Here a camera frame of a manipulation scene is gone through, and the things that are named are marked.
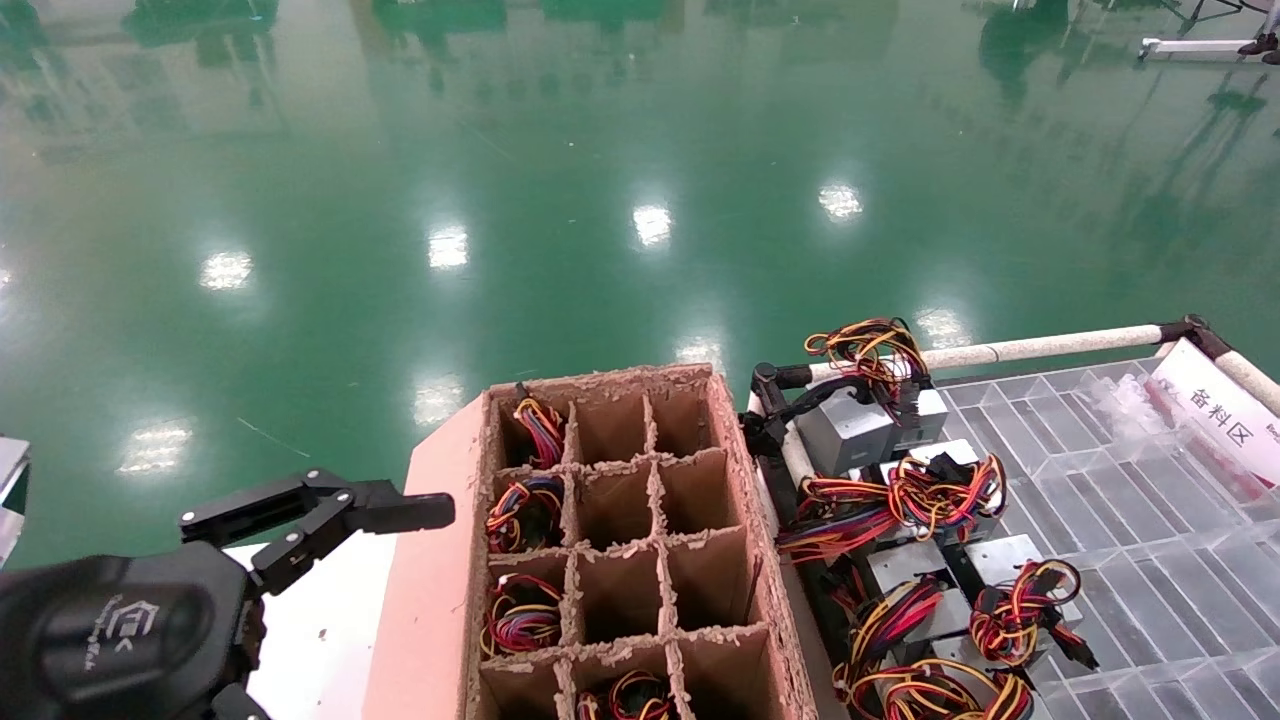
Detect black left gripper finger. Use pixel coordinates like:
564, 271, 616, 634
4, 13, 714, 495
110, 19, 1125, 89
250, 480, 458, 597

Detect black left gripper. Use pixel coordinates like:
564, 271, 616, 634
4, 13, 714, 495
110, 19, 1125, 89
0, 468, 353, 720

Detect pink cardboard box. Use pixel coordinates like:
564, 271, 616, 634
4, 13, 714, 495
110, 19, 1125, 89
362, 362, 821, 720

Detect brown cardboard divider grid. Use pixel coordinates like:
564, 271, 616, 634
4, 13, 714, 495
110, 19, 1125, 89
470, 375, 801, 720

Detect black rack tube joint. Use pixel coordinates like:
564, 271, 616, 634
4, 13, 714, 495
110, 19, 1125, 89
752, 361, 816, 421
1158, 314, 1236, 363

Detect short white padded rack tube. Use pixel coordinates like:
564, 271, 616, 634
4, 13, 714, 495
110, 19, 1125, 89
778, 428, 816, 493

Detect dark grey power supply box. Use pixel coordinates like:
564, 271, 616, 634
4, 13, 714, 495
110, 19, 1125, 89
795, 386, 898, 478

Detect long white padded rack tube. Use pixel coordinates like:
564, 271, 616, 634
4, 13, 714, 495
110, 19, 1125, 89
808, 323, 1169, 387

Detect clear bag of small parts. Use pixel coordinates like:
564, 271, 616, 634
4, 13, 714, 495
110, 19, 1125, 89
1085, 373, 1216, 456

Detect clear plastic compartment tray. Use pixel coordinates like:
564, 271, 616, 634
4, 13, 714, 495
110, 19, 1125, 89
935, 358, 1280, 720

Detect white sign with Chinese text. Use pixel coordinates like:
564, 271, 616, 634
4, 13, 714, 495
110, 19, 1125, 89
1145, 338, 1280, 481

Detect white floor stand base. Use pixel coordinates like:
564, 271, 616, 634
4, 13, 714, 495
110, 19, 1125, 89
1140, 33, 1280, 67

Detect power supply with coloured wires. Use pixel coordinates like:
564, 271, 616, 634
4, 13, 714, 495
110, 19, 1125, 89
481, 574, 567, 658
486, 474, 567, 554
578, 668, 678, 720
512, 383, 568, 469

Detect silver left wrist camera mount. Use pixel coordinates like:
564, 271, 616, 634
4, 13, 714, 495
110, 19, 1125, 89
0, 435, 33, 569

